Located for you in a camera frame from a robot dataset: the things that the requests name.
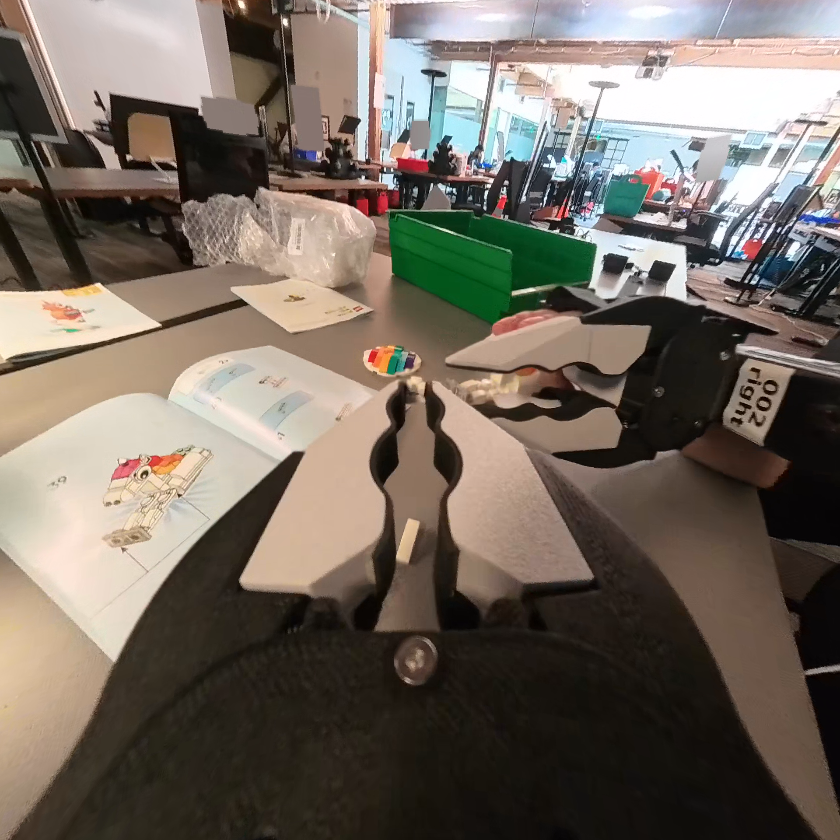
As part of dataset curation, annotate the grey office chair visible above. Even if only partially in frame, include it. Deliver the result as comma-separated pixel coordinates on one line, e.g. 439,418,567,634
769,535,840,601

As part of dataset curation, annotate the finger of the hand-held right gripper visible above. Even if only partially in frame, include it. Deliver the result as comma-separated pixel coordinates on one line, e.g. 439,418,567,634
471,390,629,427
445,314,652,379

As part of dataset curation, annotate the open lego instruction booklet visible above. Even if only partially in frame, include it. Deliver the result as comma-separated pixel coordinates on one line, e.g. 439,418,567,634
0,344,375,660

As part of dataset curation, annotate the round rainbow lego plate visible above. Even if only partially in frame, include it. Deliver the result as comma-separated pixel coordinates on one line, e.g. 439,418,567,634
363,343,425,380

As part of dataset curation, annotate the dark wooden desk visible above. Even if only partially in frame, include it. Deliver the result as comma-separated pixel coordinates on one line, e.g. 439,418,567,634
0,165,181,286

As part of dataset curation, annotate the white lego model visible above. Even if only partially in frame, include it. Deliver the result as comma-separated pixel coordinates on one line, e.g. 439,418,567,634
446,310,573,405

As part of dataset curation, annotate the clear bubble wrap bag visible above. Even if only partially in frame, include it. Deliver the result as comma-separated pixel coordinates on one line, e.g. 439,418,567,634
182,187,378,290

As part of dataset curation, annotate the green plastic bin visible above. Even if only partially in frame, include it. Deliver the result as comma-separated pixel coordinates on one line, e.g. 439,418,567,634
387,209,598,324

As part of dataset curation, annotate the green tote bag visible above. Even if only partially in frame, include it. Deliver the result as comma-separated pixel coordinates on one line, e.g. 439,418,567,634
604,174,651,217

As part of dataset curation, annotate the grey-framed monitor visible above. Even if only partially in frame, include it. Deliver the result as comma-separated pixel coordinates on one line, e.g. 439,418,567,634
0,28,70,145

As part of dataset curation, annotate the booklet with red creature print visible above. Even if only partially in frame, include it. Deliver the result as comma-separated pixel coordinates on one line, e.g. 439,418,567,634
0,282,162,363

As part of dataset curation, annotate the small white instruction booklet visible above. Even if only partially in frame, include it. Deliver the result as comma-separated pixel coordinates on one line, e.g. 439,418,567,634
230,278,375,336

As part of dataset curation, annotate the black floor lamp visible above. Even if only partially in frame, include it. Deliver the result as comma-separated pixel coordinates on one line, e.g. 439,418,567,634
577,80,621,231
420,68,448,158

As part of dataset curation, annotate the black monitor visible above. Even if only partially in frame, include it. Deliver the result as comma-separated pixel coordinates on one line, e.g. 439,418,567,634
108,94,270,204

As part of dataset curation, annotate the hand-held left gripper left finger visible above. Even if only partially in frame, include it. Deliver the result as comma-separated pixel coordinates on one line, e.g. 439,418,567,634
238,381,409,601

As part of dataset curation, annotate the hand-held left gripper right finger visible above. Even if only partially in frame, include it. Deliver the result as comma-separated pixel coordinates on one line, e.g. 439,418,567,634
423,381,596,606

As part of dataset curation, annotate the person's right hand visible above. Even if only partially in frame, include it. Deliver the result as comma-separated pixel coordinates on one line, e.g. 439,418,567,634
682,430,791,490

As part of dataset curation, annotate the black office chair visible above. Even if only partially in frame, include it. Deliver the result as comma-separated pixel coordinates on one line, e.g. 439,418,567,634
489,157,552,221

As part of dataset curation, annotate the white table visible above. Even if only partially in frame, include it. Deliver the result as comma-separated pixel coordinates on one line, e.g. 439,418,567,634
587,228,690,309

